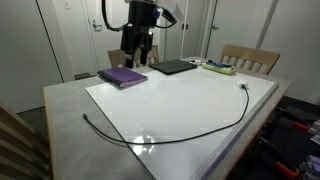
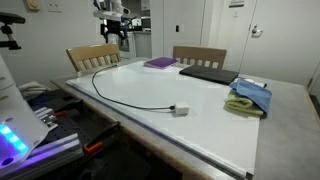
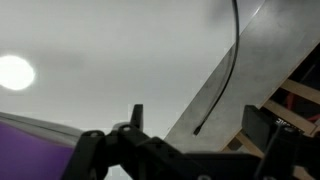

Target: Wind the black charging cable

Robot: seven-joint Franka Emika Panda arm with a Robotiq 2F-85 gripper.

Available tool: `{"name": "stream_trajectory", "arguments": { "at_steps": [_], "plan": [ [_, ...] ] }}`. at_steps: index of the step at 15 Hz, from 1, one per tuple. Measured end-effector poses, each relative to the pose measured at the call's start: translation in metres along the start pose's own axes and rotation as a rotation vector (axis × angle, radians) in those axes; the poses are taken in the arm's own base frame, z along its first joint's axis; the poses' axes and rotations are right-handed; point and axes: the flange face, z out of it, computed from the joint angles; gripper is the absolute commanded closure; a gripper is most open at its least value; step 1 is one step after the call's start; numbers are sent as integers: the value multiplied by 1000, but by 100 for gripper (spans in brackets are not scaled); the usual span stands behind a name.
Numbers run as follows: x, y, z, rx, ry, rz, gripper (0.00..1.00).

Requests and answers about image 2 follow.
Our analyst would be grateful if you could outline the white kitchen stove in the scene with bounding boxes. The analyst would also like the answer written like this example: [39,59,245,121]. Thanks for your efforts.
[111,29,137,60]

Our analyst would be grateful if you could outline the white countertop appliance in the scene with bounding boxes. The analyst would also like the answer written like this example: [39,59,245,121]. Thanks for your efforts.
[129,18,152,30]

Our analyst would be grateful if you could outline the white cloth bundle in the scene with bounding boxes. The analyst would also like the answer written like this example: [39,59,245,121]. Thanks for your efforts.
[18,80,52,100]

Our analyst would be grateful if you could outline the yellow-green folded cloth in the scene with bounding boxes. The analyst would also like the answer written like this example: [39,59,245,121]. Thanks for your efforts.
[223,89,265,118]

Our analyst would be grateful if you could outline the purple notebook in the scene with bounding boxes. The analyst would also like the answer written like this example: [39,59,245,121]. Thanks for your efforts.
[143,56,179,70]

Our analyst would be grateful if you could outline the white wall switch plate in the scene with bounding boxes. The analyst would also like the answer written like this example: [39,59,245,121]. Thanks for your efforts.
[45,0,63,13]

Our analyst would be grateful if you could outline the blue folded cloth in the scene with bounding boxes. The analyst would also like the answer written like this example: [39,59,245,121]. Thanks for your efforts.
[229,78,273,115]

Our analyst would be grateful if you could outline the silver door lever handle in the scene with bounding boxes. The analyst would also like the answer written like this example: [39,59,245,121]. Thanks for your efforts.
[251,24,264,38]

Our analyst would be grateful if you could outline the white charger adapter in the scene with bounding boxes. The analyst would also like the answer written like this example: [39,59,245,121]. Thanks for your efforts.
[173,102,190,116]

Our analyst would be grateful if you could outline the white door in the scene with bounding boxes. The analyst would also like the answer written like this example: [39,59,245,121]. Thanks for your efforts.
[239,0,320,87]

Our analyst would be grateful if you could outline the aluminium extrusion rails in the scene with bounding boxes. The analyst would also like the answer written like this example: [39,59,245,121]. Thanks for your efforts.
[0,133,84,179]

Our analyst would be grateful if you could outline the light wooden slat-back chair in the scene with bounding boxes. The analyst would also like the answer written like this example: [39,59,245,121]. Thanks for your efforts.
[172,45,228,70]
[65,43,123,73]

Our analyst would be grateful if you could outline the white board mat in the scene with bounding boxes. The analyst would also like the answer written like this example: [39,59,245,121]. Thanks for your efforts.
[65,59,261,179]

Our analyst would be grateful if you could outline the silver metal bracket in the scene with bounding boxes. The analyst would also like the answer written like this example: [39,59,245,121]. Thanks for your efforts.
[33,106,59,131]

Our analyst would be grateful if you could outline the black charging cable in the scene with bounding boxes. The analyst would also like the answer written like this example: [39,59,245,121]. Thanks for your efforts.
[91,63,176,111]

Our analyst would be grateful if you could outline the black clamp red handle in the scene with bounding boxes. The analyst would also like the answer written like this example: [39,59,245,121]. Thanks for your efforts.
[52,110,68,119]

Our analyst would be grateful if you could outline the black closed laptop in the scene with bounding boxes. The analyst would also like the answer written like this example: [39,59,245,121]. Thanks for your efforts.
[178,64,240,86]

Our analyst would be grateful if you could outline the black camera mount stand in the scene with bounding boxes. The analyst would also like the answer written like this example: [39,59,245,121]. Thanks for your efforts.
[0,12,27,51]

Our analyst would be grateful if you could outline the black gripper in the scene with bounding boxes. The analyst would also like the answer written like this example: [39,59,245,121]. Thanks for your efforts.
[100,19,128,44]

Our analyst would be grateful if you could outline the door sign plate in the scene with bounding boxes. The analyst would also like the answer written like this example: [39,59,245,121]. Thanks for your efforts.
[228,0,245,8]

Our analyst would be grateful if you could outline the black clamp orange handle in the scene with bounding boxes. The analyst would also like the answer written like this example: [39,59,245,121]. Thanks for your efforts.
[82,121,122,155]

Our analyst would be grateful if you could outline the beige round wall thermostat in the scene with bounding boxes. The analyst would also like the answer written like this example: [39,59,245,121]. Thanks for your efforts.
[24,0,42,12]

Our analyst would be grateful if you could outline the black optical breadboard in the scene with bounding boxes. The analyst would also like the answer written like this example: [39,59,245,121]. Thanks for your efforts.
[26,89,121,158]

